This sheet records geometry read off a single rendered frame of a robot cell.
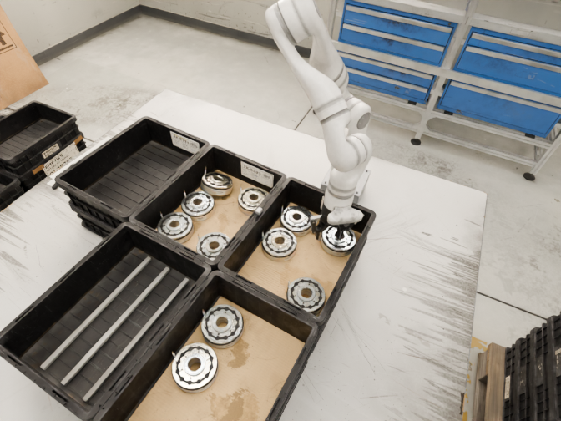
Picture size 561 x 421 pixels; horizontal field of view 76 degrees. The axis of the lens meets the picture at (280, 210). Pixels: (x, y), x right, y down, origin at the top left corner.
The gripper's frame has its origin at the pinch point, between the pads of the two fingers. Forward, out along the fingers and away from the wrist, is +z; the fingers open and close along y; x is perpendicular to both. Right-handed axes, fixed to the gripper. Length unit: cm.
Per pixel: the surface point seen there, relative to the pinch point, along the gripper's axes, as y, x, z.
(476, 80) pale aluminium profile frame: -139, -126, 26
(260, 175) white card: 16.4, -26.1, -1.3
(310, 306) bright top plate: 10.3, 20.5, 2.3
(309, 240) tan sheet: 4.8, -2.4, 4.9
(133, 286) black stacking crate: 56, 5, 6
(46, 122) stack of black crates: 119, -125, 39
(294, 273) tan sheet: 11.9, 8.4, 5.1
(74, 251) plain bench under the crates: 79, -19, 18
